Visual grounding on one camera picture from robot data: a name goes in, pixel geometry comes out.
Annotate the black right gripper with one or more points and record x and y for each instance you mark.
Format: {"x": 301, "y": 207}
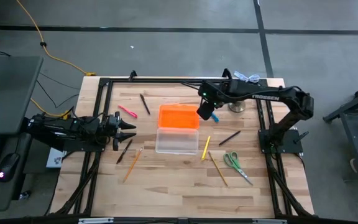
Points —
{"x": 205, "y": 111}

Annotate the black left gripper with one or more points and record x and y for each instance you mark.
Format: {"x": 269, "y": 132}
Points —
{"x": 114, "y": 127}

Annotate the blue pen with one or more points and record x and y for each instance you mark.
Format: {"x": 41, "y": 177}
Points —
{"x": 215, "y": 118}

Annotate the pink highlighter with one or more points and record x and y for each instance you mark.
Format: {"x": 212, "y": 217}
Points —
{"x": 127, "y": 111}

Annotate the black pen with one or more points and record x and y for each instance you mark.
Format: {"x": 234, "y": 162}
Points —
{"x": 124, "y": 152}
{"x": 145, "y": 104}
{"x": 229, "y": 138}

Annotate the clear box with orange lid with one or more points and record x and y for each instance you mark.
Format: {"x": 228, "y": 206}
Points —
{"x": 179, "y": 118}

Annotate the yellow highlighter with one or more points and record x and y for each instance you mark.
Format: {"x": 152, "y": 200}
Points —
{"x": 205, "y": 148}

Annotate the yellow pencil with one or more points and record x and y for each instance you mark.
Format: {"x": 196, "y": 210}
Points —
{"x": 218, "y": 169}

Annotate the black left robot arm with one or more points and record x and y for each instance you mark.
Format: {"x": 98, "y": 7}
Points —
{"x": 57, "y": 127}

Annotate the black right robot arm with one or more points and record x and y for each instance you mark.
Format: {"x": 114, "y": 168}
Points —
{"x": 266, "y": 95}

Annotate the white printed box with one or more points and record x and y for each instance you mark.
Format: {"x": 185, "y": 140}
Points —
{"x": 54, "y": 159}

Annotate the orange pencil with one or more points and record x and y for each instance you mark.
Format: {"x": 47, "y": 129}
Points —
{"x": 132, "y": 165}

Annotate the dark grey desk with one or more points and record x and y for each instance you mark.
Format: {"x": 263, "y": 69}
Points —
{"x": 11, "y": 93}

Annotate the black computer mouse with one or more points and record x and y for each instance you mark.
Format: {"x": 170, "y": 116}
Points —
{"x": 8, "y": 166}

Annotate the black aluminium table frame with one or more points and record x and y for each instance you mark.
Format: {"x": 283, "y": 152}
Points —
{"x": 166, "y": 80}

